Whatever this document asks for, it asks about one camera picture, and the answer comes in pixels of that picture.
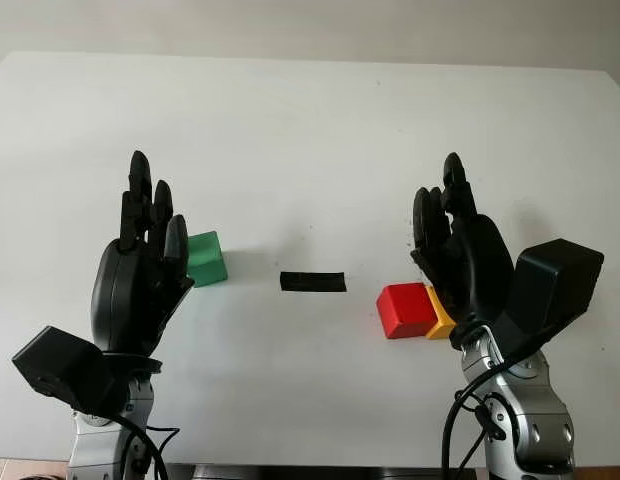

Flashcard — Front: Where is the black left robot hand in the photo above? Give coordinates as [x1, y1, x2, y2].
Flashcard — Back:
[89, 149, 196, 376]

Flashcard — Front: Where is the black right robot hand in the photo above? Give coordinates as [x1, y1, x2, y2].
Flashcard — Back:
[409, 152, 516, 350]

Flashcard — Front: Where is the yellow block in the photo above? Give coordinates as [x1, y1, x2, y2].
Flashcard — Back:
[423, 284, 459, 341]

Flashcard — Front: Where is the red block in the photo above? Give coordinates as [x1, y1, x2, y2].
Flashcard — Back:
[376, 282, 440, 341]

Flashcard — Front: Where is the green block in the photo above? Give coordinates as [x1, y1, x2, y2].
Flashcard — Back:
[186, 230, 229, 289]

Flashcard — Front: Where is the black tape mark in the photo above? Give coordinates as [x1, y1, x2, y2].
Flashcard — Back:
[279, 271, 347, 293]

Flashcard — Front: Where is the dark grey robot torso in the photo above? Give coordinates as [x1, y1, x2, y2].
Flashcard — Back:
[159, 463, 491, 480]

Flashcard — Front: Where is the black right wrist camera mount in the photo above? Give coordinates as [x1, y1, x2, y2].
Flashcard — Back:
[489, 238, 605, 361]

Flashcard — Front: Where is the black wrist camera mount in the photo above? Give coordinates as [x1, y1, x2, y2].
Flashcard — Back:
[11, 325, 116, 416]
[489, 238, 605, 361]

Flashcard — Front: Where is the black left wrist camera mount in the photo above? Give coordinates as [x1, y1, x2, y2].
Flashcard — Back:
[11, 325, 116, 416]

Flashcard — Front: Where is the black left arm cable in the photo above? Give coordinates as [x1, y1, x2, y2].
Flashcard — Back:
[109, 414, 181, 480]

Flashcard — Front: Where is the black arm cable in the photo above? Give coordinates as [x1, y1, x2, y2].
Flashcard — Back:
[109, 414, 181, 480]
[441, 319, 566, 480]

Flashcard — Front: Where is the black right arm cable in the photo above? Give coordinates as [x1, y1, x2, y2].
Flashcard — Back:
[441, 319, 566, 480]

